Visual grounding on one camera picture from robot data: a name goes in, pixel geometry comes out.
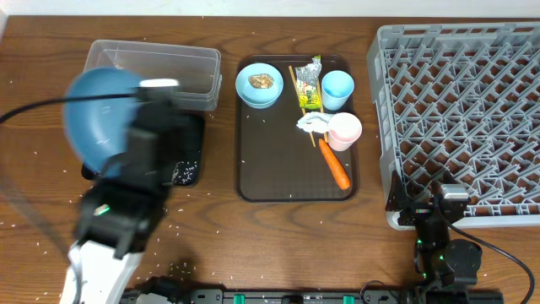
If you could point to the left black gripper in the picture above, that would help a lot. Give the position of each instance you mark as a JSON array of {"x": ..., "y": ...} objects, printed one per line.
[{"x": 156, "y": 108}]

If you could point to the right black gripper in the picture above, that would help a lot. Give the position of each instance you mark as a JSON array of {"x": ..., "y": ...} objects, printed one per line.
[{"x": 399, "y": 200}]

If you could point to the dark blue plate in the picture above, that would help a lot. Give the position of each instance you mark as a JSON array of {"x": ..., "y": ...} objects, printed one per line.
[{"x": 96, "y": 129}]

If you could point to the orange carrot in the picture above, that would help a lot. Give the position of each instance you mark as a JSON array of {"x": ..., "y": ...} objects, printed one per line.
[{"x": 339, "y": 174}]

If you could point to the light blue bowl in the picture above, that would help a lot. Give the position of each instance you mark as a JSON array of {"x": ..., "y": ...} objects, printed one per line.
[{"x": 259, "y": 98}]

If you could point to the pink cup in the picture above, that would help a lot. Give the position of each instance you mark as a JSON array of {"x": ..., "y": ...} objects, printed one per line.
[{"x": 344, "y": 129}]

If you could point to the brown food scrap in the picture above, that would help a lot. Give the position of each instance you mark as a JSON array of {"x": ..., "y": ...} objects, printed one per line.
[{"x": 261, "y": 81}]

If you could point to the light blue cup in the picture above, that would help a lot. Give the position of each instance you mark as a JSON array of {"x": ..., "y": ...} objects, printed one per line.
[{"x": 336, "y": 87}]

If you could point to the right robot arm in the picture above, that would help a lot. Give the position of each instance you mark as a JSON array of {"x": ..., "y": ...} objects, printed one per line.
[{"x": 448, "y": 265}]

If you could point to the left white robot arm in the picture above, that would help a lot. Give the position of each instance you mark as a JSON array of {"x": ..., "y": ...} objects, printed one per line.
[{"x": 124, "y": 207}]

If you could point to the black waste tray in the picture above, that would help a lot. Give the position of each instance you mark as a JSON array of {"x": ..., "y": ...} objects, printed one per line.
[{"x": 112, "y": 168}]

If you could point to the grey dishwasher rack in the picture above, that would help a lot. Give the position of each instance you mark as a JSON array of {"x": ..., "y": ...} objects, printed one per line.
[{"x": 461, "y": 99}]

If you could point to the pile of white rice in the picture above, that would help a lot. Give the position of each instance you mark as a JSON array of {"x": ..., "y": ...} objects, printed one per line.
[{"x": 185, "y": 173}]

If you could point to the clear plastic bin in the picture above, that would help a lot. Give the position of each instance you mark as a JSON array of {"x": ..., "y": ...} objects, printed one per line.
[{"x": 197, "y": 69}]

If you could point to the dark brown serving tray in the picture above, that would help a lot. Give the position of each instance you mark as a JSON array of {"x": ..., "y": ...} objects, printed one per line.
[{"x": 276, "y": 162}]

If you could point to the crumpled white tissue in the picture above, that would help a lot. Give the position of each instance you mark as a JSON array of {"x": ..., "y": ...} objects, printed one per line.
[{"x": 315, "y": 122}]

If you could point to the green foil snack wrapper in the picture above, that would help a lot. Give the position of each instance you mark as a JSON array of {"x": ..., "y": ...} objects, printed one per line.
[{"x": 306, "y": 84}]

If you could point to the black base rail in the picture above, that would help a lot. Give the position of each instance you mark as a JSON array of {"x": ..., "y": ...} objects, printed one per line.
[{"x": 163, "y": 290}]

